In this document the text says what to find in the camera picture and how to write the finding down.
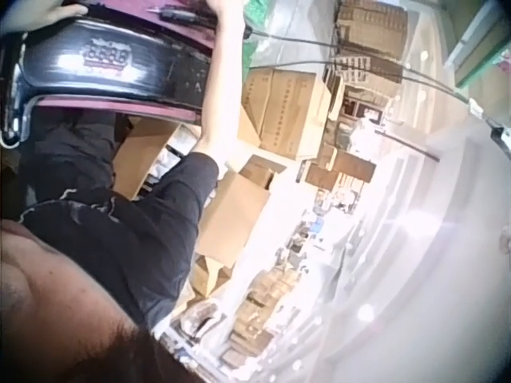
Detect person's left hand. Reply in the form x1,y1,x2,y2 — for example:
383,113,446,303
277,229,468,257
8,0,88,33

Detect black appliance with display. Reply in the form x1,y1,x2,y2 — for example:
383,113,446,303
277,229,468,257
0,15,215,105

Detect black electric screwdriver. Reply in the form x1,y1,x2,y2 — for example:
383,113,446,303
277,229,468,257
145,2,215,22

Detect person's legs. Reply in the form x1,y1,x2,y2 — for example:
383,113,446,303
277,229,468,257
18,110,135,200

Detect plain cardboard box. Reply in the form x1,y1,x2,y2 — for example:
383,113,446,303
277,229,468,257
113,116,180,201

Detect green plastic sheet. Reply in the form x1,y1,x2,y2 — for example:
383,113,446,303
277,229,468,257
241,0,264,71

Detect narrow printed cardboard carton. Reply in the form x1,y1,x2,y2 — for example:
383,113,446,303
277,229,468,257
238,69,277,149

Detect large printed cardboard carton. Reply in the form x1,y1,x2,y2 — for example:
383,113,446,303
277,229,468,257
259,70,333,162

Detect open cardboard box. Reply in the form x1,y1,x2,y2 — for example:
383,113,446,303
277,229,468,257
194,154,273,261

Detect small cardboard box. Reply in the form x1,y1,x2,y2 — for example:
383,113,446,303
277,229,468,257
190,254,235,298

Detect dark brown cardboard boxes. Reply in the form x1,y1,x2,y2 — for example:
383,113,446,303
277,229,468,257
305,148,378,185

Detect heap of packed goods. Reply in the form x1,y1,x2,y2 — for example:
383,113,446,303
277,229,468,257
159,187,352,376

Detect green framed board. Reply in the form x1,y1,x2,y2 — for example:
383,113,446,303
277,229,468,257
443,0,511,90

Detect silver metal frame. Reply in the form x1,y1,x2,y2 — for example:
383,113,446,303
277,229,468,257
0,63,40,149

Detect thin black cable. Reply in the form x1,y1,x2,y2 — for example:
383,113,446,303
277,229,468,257
275,59,480,105
243,26,511,152

